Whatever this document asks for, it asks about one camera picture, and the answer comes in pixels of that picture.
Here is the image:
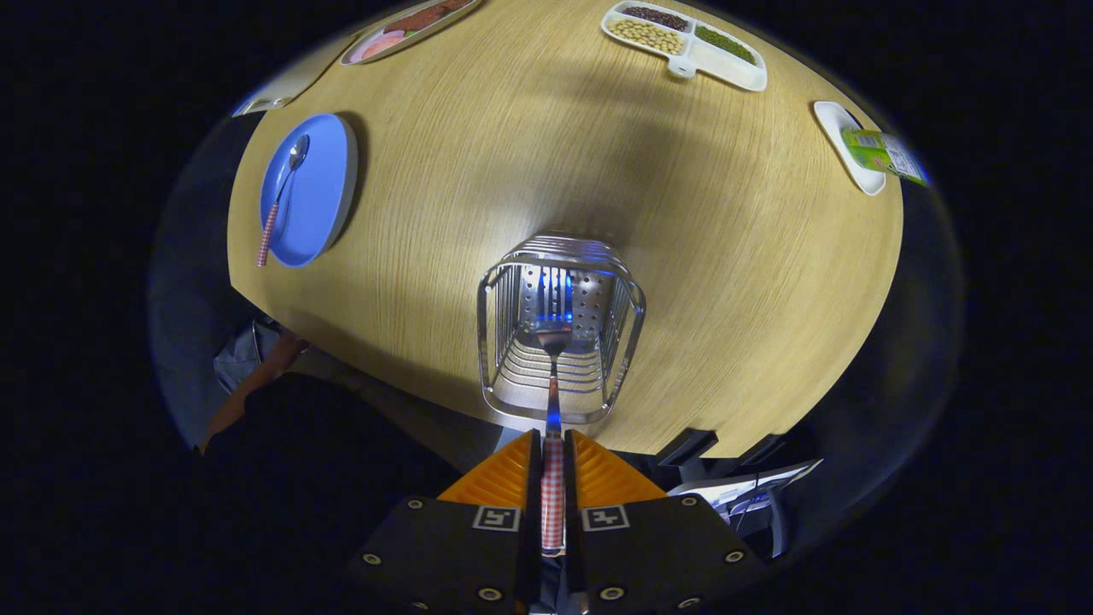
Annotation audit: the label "white saucer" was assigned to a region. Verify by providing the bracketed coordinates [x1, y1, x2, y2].
[812, 101, 889, 197]

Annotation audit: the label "metal cutlery holder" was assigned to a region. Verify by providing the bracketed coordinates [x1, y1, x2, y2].
[476, 232, 647, 426]

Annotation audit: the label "fork with red checked handle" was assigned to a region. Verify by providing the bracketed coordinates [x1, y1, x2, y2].
[536, 325, 575, 552]

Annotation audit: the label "white papers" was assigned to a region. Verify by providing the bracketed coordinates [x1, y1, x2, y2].
[670, 460, 825, 560]

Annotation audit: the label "spoon with red checked handle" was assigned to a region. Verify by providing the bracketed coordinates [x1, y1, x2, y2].
[256, 134, 311, 268]

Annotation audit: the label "black bracket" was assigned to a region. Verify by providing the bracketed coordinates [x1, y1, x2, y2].
[658, 429, 718, 466]

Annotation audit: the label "white plate with meat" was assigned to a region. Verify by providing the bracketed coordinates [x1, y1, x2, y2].
[339, 0, 483, 67]

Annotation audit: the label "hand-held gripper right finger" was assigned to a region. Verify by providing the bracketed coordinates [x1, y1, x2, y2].
[564, 429, 769, 615]

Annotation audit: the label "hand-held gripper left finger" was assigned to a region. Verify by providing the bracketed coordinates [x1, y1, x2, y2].
[346, 429, 544, 615]

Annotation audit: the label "white divided tray with beans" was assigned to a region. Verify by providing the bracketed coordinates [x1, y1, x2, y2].
[600, 1, 769, 93]

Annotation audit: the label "green label bottle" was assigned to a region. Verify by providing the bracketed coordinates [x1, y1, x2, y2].
[841, 126, 930, 187]

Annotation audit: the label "blue plate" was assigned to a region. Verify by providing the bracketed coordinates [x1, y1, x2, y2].
[259, 113, 359, 269]

